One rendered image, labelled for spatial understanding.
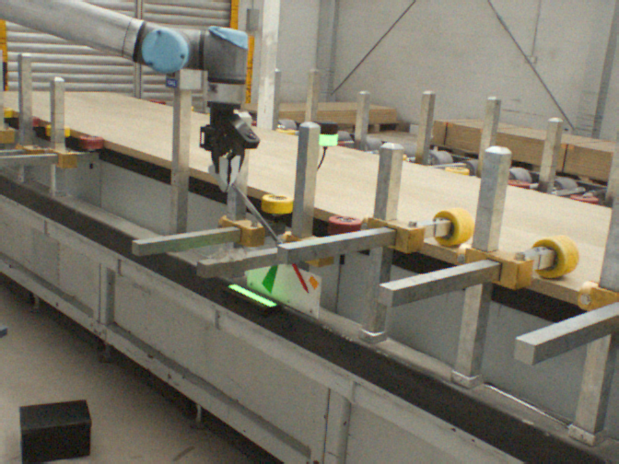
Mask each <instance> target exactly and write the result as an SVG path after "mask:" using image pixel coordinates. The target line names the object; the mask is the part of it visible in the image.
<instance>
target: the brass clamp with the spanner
mask: <svg viewBox="0 0 619 464"><path fill-rule="evenodd" d="M282 238H284V239H285V240H286V241H287V243H292V242H298V241H303V240H309V239H315V238H317V237H314V236H311V237H306V238H299V237H296V236H293V235H291V231H287V232H286V233H285V234H284V235H283V236H282ZM333 261H334V256H332V257H327V258H321V259H317V260H312V261H304V262H306V263H308V264H311V265H313V266H316V267H322V266H327V265H332V264H333Z"/></svg>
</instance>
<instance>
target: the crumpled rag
mask: <svg viewBox="0 0 619 464"><path fill-rule="evenodd" d="M246 255H248V254H247V251H246V250H245V249H243V248H242V247H240V248H239V249H235V248H233V247H232V248H231V249H227V250H223V249H221V248H218V249H217V251H216V252H215V253H214V254H211V255H209V256H210V258H211V259H212V260H215V259H217V260H221V261H222V262H227V261H228V262H230V261H236V260H238V261H242V258H246Z"/></svg>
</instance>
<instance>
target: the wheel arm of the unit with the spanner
mask: <svg viewBox="0 0 619 464"><path fill-rule="evenodd" d="M247 254H248V255H246V258H242V261H238V260H236V261H230V262H228V261H227V262H222V261H221V260H217V259H215V260H212V259H208V260H202V261H198V262H197V275H199V276H201V277H203V278H204V279H205V278H210V277H216V276H220V275H225V274H231V273H239V272H245V271H249V270H254V269H260V268H264V267H269V266H274V265H279V264H283V263H282V262H280V261H277V260H276V254H277V248H273V249H264V250H258V251H253V252H247Z"/></svg>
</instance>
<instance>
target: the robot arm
mask: <svg viewBox="0 0 619 464"><path fill-rule="evenodd" d="M0 19H3V20H5V21H8V22H11V23H15V24H18V25H20V26H23V27H26V28H29V29H35V30H37V31H40V32H43V33H46V34H49V35H52V36H55V37H58V38H61V39H64V40H67V41H72V42H75V43H78V44H81V45H84V46H87V47H90V48H93V49H96V50H99V51H102V52H107V53H110V54H113V55H116V56H119V57H122V58H125V59H128V60H131V61H132V62H134V63H137V64H141V65H145V66H148V67H150V68H151V69H153V70H154V71H156V72H159V73H161V74H172V73H175V72H177V71H179V70H181V69H188V70H199V71H207V99H208V100H211V101H207V107H208V108H210V124H207V125H206V126H200V144H199V147H200V148H203V149H204V150H205V151H208V152H211V159H212V162H213V164H212V165H210V166H209V167H208V172H209V174H210V175H211V176H213V177H214V178H215V179H216V180H217V183H218V185H219V187H220V189H221V191H222V192H227V191H228V190H229V189H230V187H231V184H232V183H233V182H234V181H235V179H236V177H237V176H238V173H239V172H240V169H241V166H242V164H243V161H244V157H245V149H257V148H258V145H259V143H260V142H261V139H260V138H259V137H258V136H257V135H256V134H255V132H254V131H253V130H252V129H251V128H250V127H249V125H248V124H247V123H246V122H245V121H244V120H242V118H241V117H240V116H239V115H238V114H237V113H233V112H234V110H240V107H241V103H243V102H245V101H246V75H247V58H248V50H249V48H248V35H247V33H246V32H244V31H241V30H236V29H227V28H221V27H216V26H210V27H209V28H208V30H209V31H207V30H197V29H175V28H167V27H164V26H159V25H157V24H154V23H151V22H148V21H144V20H138V19H135V18H132V17H127V16H124V15H121V14H118V13H115V12H112V11H110V10H107V9H104V8H101V7H98V6H93V5H90V4H87V3H84V2H81V1H78V0H0ZM202 133H204V143H203V144H202ZM227 153H228V154H227ZM225 155H227V158H225V157H223V156H225Z"/></svg>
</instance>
